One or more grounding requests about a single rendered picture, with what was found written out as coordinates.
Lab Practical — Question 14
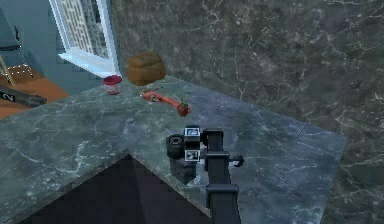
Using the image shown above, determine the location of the dark seat wooden chair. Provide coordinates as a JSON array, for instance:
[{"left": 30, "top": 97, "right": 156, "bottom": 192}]
[{"left": 0, "top": 25, "right": 35, "bottom": 86}]

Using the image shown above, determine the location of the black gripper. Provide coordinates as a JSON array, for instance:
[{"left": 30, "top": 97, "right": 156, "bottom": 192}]
[{"left": 165, "top": 133, "right": 198, "bottom": 187}]

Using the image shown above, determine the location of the brown bread loaf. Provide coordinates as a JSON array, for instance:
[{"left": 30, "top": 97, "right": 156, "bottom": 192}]
[{"left": 125, "top": 51, "right": 167, "bottom": 87}]

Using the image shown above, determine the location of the black flat bar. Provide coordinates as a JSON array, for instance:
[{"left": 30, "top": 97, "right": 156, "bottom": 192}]
[{"left": 0, "top": 84, "right": 48, "bottom": 109}]

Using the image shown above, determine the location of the white framed window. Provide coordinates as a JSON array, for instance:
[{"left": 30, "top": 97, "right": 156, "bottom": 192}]
[{"left": 48, "top": 0, "right": 122, "bottom": 79}]

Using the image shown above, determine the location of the orange red long utensil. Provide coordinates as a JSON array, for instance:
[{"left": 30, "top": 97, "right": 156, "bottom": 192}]
[{"left": 140, "top": 90, "right": 183, "bottom": 110}]

